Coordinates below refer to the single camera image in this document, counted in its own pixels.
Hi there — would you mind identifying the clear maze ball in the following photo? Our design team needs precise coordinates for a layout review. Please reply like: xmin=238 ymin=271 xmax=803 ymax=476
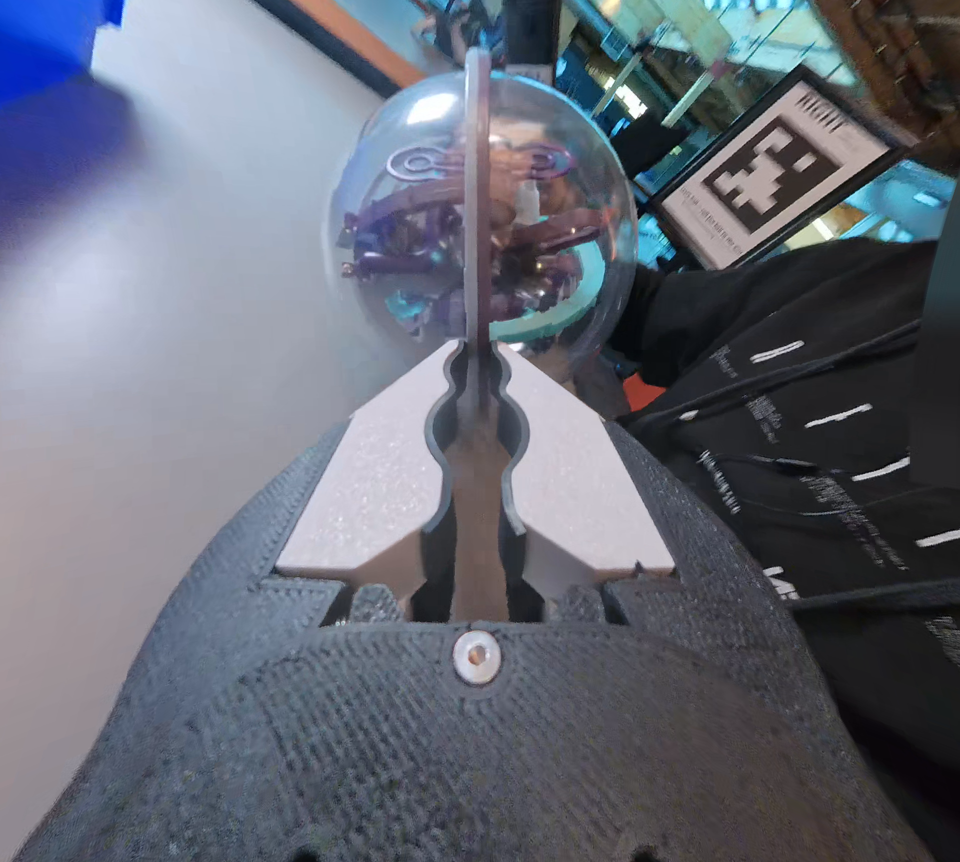
xmin=326 ymin=48 xmax=639 ymax=371

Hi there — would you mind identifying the person's black clothing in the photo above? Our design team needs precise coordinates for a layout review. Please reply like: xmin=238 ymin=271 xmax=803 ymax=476
xmin=623 ymin=240 xmax=960 ymax=862

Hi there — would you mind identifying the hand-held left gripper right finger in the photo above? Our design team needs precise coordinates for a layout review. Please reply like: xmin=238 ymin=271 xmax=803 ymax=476
xmin=503 ymin=345 xmax=676 ymax=578

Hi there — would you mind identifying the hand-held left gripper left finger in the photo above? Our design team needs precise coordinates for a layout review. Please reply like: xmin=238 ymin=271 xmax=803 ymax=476
xmin=278 ymin=342 xmax=459 ymax=585

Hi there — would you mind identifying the person's right forearm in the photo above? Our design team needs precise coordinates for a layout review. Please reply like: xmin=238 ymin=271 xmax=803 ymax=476
xmin=608 ymin=255 xmax=960 ymax=390

